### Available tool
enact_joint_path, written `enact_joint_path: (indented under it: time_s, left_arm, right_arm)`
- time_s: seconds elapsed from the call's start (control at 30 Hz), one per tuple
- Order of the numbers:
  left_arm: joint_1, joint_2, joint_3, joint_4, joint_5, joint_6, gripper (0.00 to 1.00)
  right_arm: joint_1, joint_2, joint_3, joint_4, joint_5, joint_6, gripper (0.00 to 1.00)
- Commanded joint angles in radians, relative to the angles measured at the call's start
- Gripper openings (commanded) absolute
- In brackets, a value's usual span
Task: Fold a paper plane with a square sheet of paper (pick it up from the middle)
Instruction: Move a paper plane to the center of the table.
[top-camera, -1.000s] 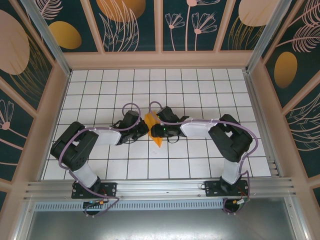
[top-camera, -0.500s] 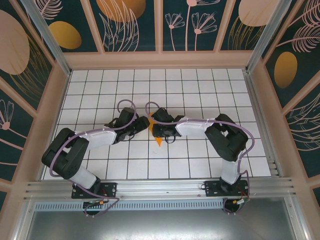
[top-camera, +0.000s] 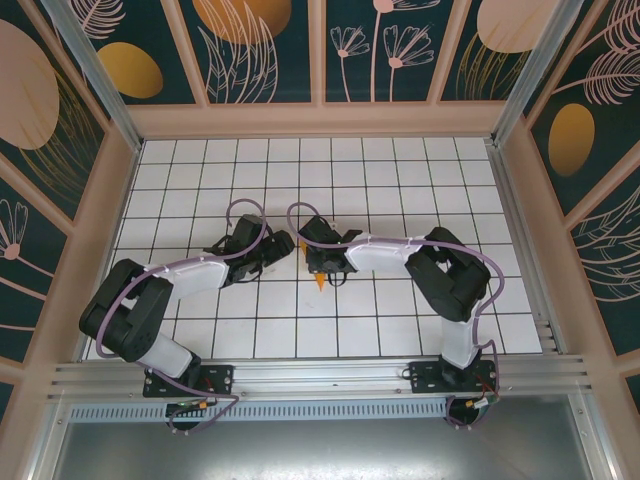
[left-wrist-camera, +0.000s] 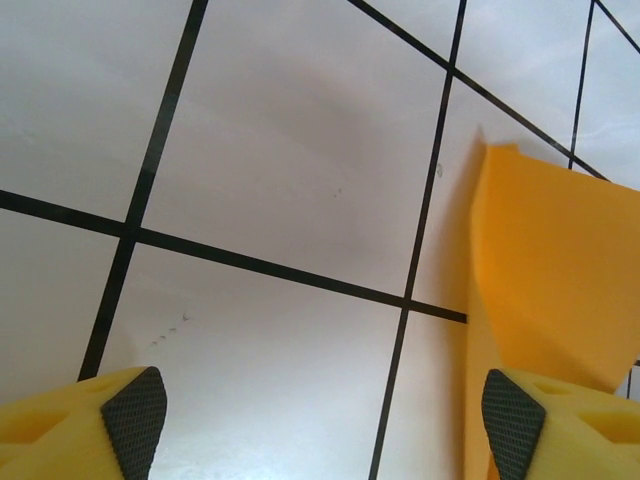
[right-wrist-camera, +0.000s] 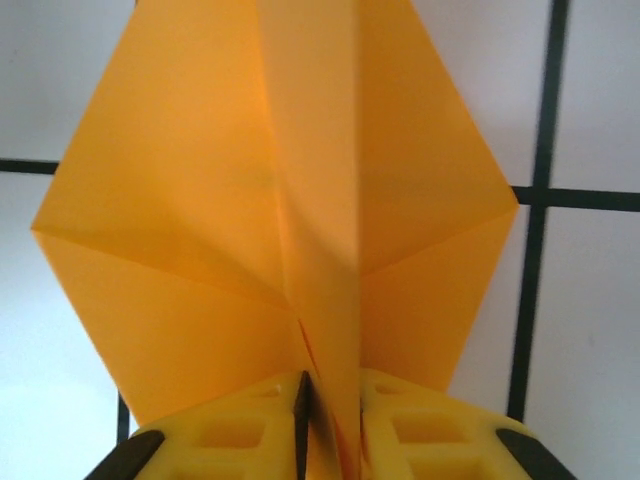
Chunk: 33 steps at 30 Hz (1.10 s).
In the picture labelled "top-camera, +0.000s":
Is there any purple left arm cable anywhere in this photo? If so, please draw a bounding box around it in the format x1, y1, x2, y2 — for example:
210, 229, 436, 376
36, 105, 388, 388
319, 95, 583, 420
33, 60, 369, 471
94, 198, 271, 434

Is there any aluminium mounting rail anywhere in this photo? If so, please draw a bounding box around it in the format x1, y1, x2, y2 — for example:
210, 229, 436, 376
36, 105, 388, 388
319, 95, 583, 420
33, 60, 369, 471
47, 353, 596, 402

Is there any grey metal base panel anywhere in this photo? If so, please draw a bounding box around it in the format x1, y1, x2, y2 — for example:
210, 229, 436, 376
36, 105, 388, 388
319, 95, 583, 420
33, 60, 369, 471
49, 418, 609, 480

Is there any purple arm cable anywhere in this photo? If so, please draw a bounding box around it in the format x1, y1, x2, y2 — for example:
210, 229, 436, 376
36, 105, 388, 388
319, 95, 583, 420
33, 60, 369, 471
94, 198, 271, 434
285, 201, 505, 432

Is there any grey slotted cable duct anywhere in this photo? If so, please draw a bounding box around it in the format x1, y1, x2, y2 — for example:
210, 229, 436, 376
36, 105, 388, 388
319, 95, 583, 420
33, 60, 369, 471
67, 397, 451, 422

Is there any aluminium corner post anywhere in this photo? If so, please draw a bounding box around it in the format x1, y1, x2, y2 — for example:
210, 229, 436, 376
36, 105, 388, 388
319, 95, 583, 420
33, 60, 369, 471
38, 0, 146, 154
490, 0, 599, 147

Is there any small circuit board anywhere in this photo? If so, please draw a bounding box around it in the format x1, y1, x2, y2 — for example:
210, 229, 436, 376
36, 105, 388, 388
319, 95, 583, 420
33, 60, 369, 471
166, 398, 220, 417
464, 396, 503, 415

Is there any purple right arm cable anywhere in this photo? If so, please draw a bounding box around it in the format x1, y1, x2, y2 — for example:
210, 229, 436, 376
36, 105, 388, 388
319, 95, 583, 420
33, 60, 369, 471
285, 201, 505, 432

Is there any aluminium side rail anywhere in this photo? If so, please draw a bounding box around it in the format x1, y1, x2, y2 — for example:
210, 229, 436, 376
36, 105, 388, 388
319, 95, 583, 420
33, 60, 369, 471
485, 139, 569, 357

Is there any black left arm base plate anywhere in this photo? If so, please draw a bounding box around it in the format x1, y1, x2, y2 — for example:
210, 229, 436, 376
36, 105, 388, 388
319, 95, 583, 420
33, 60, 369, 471
143, 363, 235, 399

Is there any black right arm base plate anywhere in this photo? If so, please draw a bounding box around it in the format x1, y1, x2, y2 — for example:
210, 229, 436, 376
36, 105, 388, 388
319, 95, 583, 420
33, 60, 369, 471
408, 360, 501, 396

